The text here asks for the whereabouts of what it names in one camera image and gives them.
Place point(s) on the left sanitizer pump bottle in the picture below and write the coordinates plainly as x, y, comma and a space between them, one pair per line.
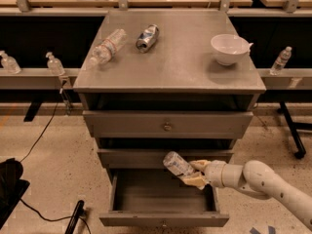
9, 63

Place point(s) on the black stand with wheel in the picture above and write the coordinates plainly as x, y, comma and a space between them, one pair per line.
294, 127

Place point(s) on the small clear bottle on rail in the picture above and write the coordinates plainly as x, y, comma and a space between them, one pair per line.
281, 61

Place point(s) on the grey drawer cabinet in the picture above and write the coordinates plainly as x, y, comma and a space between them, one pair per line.
179, 73

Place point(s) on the sanitizer pump bottle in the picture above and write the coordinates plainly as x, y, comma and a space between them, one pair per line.
9, 63
54, 64

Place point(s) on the white bowl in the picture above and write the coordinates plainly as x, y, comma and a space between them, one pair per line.
229, 49

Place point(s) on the grey middle drawer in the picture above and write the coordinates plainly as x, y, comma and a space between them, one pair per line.
153, 158

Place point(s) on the black bag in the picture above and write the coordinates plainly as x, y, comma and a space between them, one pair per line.
12, 187

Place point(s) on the open grey bottom drawer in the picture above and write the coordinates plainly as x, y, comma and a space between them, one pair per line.
156, 198

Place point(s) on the crushed silver soda can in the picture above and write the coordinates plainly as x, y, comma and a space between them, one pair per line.
147, 38

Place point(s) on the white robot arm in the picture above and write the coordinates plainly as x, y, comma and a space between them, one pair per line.
254, 179

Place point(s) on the grey top drawer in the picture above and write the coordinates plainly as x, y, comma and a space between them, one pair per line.
172, 124

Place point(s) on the black floor stand leg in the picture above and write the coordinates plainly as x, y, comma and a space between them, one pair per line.
78, 211

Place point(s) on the clear water bottle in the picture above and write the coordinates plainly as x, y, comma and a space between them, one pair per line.
108, 48

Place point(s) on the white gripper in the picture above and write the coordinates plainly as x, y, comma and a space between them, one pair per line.
214, 173

